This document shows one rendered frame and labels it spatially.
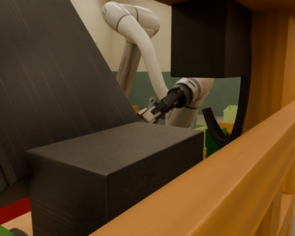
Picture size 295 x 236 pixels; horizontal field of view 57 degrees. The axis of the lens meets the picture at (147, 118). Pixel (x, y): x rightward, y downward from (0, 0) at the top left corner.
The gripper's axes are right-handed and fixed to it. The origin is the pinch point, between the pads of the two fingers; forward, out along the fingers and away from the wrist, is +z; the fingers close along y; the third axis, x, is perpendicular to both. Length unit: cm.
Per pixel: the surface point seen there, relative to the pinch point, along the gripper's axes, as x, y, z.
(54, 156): -0.2, 15.8, 37.6
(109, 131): -0.3, 9.8, 21.8
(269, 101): 19.4, 24.1, -9.2
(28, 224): -2.7, -38.2, 30.3
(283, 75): 17.0, 30.3, -11.0
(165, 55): -208, -375, -660
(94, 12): -459, -403, -597
